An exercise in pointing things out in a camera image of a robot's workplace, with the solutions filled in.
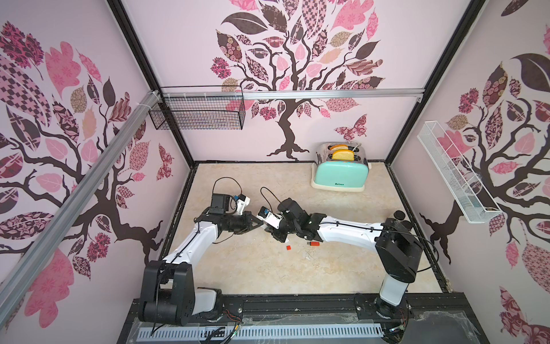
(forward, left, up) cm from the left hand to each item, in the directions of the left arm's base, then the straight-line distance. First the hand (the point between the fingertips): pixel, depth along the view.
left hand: (261, 228), depth 82 cm
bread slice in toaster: (+34, -36, +9) cm, 50 cm away
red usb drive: (-2, -22, -12) cm, 25 cm away
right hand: (+1, -2, -2) cm, 3 cm away
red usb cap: (-3, -11, -12) cm, 17 cm away
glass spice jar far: (+6, -58, -2) cm, 58 cm away
